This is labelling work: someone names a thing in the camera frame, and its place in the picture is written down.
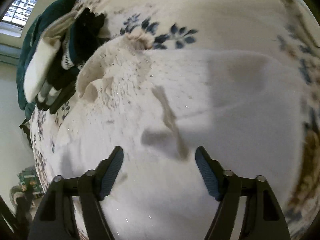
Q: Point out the black garment with patterned trim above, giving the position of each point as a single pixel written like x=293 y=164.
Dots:
x=78 y=44

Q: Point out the clutter beside bed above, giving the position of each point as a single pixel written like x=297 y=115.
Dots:
x=27 y=177

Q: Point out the white folded cloth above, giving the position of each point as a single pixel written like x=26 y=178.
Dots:
x=45 y=53

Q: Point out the white knit sweater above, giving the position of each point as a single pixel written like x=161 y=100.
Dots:
x=243 y=107

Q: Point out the dark green velvet quilt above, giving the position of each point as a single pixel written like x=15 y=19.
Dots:
x=56 y=10

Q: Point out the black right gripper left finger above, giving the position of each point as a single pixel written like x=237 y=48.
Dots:
x=55 y=217

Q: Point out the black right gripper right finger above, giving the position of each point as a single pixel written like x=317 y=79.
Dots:
x=263 y=217

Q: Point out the window with metal bars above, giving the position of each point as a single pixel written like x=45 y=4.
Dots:
x=16 y=17

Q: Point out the floral bed blanket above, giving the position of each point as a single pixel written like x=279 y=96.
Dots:
x=281 y=29

